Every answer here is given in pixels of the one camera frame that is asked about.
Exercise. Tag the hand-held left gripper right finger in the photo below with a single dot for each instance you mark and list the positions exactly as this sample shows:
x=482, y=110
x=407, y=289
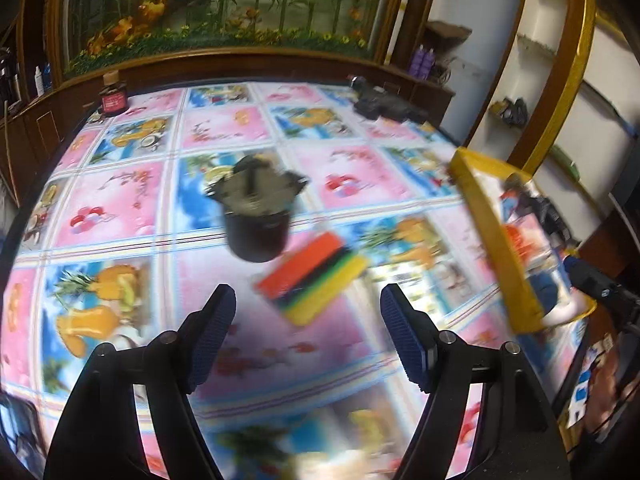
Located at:
x=407, y=340

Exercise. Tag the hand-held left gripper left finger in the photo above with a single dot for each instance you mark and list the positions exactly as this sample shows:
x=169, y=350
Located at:
x=212, y=340

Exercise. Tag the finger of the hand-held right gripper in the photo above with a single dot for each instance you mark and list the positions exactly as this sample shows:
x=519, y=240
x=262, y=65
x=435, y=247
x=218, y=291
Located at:
x=600, y=292

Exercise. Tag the blue knitted cloth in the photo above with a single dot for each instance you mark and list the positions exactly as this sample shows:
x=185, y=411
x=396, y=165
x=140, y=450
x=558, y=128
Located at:
x=545, y=290

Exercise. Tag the orange mesh ball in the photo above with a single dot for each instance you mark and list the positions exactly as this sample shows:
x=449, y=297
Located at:
x=520, y=247

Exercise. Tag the striped colourful sponge stack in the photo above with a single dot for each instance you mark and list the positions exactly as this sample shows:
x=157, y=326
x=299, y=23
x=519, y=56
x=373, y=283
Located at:
x=310, y=275

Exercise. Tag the yellow cardboard box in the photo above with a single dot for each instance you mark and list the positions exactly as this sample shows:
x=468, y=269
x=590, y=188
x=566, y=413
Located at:
x=492, y=240

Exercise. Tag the brown knitted pouch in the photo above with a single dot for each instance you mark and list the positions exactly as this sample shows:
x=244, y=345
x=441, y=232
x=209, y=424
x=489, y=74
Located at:
x=542, y=217

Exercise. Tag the black electric motor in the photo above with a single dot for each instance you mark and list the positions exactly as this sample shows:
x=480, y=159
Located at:
x=255, y=230

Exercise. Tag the blue and orange toy figure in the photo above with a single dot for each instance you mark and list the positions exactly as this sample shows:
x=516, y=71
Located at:
x=510, y=202

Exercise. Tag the green flat item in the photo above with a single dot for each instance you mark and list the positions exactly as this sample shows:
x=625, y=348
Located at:
x=567, y=165

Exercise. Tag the black crumpled item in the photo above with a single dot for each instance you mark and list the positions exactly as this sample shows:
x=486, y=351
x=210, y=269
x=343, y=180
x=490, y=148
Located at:
x=510, y=110

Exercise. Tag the black fan-shaped device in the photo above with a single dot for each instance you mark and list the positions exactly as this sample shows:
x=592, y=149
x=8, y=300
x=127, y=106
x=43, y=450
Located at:
x=385, y=102

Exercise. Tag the red ink bottle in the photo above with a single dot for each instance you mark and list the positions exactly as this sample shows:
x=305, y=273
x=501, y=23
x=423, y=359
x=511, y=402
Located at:
x=114, y=100

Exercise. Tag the brown flat basket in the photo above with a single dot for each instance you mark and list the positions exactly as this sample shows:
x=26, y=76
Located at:
x=450, y=30

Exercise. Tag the blue bottle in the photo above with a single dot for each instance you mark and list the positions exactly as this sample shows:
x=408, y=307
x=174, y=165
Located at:
x=48, y=77

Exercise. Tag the white bottle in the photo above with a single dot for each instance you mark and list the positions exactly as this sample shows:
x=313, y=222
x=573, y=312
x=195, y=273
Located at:
x=38, y=82

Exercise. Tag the white tube yellow band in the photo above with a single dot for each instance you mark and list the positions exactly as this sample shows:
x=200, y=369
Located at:
x=397, y=15

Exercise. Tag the artificial flower display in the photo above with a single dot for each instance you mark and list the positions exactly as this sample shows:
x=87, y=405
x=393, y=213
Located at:
x=225, y=10

